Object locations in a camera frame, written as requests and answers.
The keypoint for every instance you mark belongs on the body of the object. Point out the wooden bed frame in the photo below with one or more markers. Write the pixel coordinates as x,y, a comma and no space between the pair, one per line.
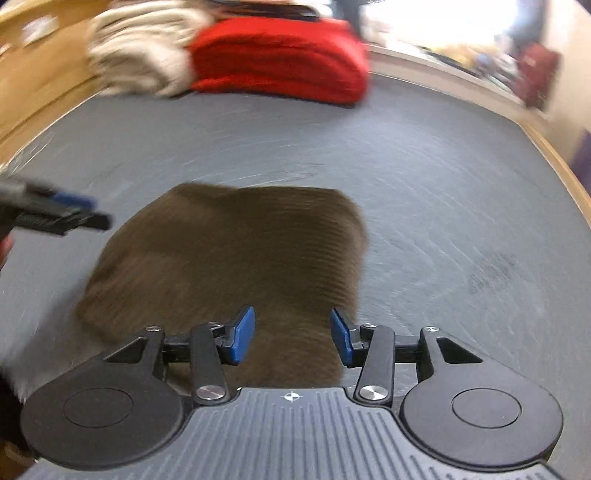
48,78

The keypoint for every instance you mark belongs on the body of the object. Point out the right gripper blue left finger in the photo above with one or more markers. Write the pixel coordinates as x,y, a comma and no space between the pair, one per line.
213,345

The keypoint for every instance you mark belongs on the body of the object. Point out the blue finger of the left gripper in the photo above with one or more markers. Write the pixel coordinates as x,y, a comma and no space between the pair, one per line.
74,200
62,222

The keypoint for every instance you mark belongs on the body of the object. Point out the cream folded blanket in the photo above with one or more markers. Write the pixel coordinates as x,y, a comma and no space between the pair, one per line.
142,48

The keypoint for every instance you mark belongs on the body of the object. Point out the brown corduroy pants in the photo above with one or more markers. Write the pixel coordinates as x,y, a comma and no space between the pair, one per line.
200,253

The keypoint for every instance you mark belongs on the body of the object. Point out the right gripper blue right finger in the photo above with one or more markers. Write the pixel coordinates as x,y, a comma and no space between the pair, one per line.
370,347

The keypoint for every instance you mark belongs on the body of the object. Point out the red folded blanket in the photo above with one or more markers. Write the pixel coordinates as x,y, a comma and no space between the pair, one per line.
322,61

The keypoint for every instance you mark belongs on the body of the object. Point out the grey quilted mattress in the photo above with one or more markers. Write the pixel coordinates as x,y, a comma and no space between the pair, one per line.
470,227

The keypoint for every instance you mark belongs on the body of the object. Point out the dark red cushion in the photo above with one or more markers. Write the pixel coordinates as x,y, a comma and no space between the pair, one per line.
537,67

